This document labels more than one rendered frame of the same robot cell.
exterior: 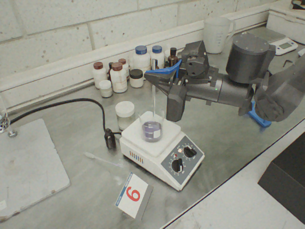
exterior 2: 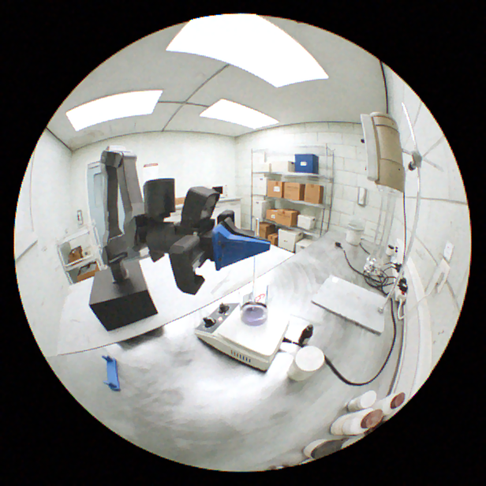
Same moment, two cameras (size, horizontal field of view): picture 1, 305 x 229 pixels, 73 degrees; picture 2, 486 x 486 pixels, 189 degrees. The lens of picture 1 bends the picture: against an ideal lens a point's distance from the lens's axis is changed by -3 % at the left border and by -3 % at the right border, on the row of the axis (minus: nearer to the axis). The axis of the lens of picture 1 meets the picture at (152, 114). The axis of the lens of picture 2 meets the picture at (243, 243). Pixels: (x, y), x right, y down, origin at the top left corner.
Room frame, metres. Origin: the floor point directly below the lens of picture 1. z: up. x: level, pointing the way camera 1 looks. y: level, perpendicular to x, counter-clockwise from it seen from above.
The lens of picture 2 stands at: (0.58, -0.05, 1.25)
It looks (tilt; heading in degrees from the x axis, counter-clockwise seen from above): 23 degrees down; 172
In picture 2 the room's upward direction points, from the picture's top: straight up
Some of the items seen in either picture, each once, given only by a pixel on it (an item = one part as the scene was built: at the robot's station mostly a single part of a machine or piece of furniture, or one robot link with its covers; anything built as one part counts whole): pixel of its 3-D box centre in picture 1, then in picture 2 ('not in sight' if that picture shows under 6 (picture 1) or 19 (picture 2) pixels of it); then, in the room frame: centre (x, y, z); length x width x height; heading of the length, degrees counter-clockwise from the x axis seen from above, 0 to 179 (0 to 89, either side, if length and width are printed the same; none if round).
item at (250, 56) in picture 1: (257, 77); (151, 214); (0.31, -0.18, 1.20); 0.11 x 0.08 x 0.12; 66
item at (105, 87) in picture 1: (105, 88); (361, 401); (0.67, 0.18, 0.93); 0.05 x 0.05 x 0.05
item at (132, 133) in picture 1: (151, 131); (256, 324); (0.39, 0.00, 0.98); 0.12 x 0.12 x 0.01; 52
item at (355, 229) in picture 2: not in sight; (355, 228); (-0.13, 0.85, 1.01); 0.14 x 0.14 x 0.21
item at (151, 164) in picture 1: (159, 146); (244, 330); (0.37, -0.02, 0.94); 0.22 x 0.13 x 0.08; 52
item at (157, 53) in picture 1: (156, 59); not in sight; (0.83, -0.02, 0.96); 0.06 x 0.06 x 0.11
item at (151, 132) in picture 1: (150, 124); (256, 305); (0.37, 0.00, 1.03); 0.07 x 0.06 x 0.08; 67
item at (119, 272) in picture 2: not in sight; (117, 268); (0.23, -0.40, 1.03); 0.07 x 0.07 x 0.06; 35
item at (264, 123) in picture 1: (258, 112); (109, 371); (0.53, -0.36, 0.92); 0.10 x 0.03 x 0.04; 22
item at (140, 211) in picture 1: (135, 195); not in sight; (0.24, 0.04, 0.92); 0.09 x 0.06 x 0.04; 161
